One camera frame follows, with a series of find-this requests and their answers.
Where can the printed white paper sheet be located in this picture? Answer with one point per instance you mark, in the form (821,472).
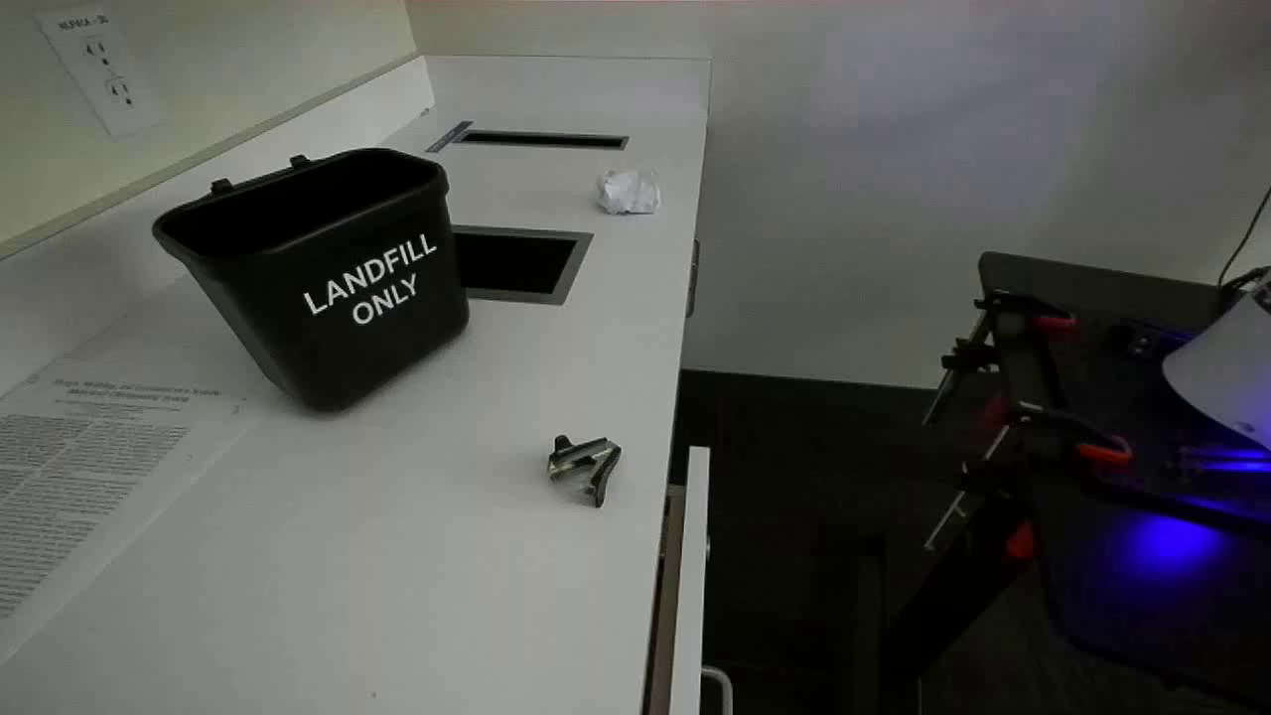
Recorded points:
(81,491)

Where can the white cabinet door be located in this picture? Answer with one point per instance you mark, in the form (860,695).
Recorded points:
(693,579)

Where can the black equipment table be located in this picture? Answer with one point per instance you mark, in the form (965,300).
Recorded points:
(1127,568)

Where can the black landfill only bin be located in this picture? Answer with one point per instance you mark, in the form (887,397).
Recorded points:
(342,324)

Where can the white curved sheet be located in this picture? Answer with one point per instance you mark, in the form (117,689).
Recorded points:
(1225,372)

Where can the white wall power outlet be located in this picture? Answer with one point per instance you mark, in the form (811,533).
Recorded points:
(100,64)

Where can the crumpled white paper ball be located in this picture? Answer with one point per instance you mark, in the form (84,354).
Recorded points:
(627,193)

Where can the small metal clip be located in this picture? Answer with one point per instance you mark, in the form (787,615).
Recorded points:
(580,460)

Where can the large metal-framed counter opening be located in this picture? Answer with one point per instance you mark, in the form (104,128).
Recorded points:
(518,264)

